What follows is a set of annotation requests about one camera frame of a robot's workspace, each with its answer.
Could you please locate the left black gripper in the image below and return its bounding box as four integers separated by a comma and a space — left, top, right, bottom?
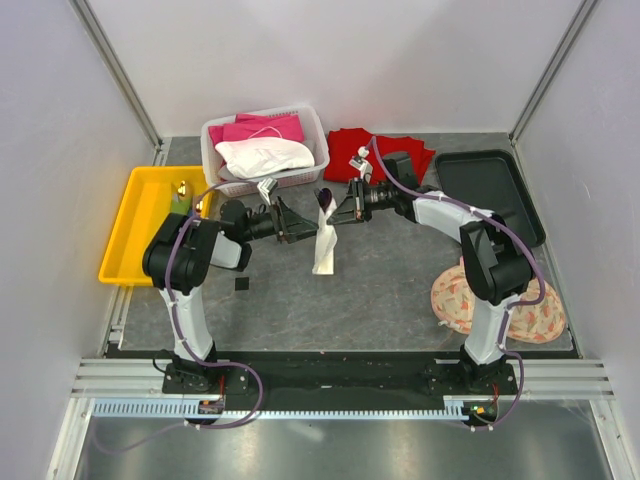
241, 196, 319, 244

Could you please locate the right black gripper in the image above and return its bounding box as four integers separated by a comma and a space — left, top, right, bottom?
327, 177, 396, 226

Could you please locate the white paper napkin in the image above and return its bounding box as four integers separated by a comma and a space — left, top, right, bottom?
312, 207, 338, 275

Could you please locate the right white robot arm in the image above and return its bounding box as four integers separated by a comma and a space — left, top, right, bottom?
327, 152, 535, 394

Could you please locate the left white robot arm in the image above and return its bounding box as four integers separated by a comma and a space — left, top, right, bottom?
142, 198, 318, 393

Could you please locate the red folded cloth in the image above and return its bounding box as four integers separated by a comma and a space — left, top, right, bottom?
324, 128, 436, 183

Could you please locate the white plastic basket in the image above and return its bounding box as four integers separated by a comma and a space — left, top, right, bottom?
201, 106, 329, 197

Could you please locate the white cloth in basket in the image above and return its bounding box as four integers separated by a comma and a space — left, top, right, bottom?
215, 137, 315, 180

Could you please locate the small black square marker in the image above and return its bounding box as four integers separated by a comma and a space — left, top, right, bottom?
234, 277, 250, 291

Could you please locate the pink cloth in basket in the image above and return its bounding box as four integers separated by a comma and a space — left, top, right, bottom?
206, 113, 305, 145

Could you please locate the yellow plastic tray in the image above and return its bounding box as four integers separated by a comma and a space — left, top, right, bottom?
98, 166, 208, 287

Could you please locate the black plastic tray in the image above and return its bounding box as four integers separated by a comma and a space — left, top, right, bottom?
435, 149, 546, 248

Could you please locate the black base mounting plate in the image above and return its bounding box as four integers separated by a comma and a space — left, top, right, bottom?
162, 351, 518, 412

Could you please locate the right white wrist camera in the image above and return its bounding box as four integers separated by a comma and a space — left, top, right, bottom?
349, 146, 373, 183

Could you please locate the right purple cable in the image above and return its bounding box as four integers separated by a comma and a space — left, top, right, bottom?
367, 137, 547, 432

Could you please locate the purple cable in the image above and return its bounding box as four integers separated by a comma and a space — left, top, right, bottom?
367, 137, 547, 432
89, 179, 266, 454

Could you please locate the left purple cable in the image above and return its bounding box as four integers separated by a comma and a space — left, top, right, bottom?
89, 179, 266, 454

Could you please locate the grey slotted cable duct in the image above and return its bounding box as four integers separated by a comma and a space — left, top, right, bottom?
93, 396, 469, 421

